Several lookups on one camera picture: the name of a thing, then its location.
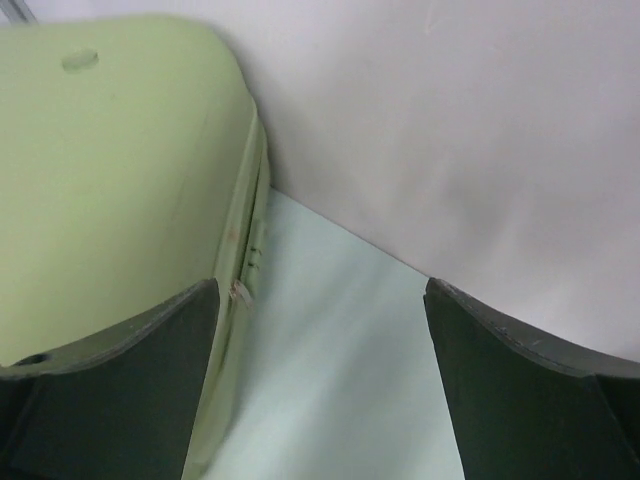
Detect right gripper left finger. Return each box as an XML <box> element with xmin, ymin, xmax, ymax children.
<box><xmin>1</xmin><ymin>279</ymin><xmax>220</xmax><ymax>479</ymax></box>

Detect left corner aluminium post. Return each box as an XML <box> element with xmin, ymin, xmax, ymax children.
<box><xmin>0</xmin><ymin>0</ymin><xmax>37</xmax><ymax>24</ymax></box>

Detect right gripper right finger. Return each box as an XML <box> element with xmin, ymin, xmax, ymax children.
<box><xmin>424</xmin><ymin>278</ymin><xmax>639</xmax><ymax>479</ymax></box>

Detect green hard-shell suitcase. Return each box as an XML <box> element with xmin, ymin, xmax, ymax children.
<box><xmin>1</xmin><ymin>14</ymin><xmax>270</xmax><ymax>479</ymax></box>

